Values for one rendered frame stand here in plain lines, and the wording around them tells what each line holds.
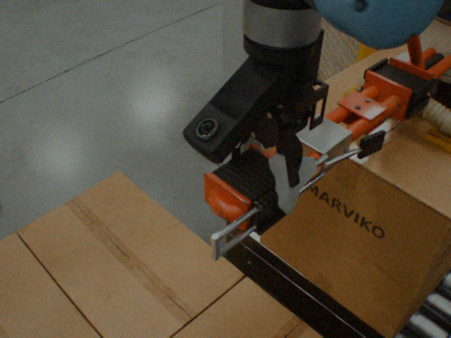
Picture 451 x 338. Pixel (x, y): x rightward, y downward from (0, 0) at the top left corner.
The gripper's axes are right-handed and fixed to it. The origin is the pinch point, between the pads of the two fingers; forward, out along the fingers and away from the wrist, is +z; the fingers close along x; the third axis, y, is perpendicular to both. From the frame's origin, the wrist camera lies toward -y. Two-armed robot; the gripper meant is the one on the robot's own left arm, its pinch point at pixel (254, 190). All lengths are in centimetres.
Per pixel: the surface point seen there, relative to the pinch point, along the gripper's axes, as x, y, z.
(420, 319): -20, 47, 65
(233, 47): 105, 102, 58
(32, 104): 228, 48, 125
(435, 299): -20, 56, 65
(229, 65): 107, 102, 69
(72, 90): 224, 75, 124
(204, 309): 22, 10, 67
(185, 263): 36, 16, 67
